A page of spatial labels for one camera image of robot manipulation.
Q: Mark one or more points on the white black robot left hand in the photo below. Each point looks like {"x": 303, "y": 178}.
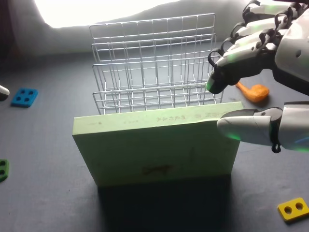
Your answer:
{"x": 3, "y": 92}

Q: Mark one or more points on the green box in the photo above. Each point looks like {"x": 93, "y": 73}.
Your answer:
{"x": 154, "y": 149}

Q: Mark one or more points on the blue four-hole block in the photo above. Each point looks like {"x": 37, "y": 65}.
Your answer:
{"x": 24, "y": 97}

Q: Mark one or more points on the grey table cloth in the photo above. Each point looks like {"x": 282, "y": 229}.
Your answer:
{"x": 48, "y": 135}

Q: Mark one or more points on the green block with holes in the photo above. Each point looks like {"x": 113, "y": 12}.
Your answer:
{"x": 3, "y": 168}

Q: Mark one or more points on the orange toy chicken leg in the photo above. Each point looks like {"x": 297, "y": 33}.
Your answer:
{"x": 257, "y": 93}

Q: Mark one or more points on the yellow two-hole block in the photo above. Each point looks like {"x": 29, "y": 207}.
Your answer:
{"x": 293, "y": 209}

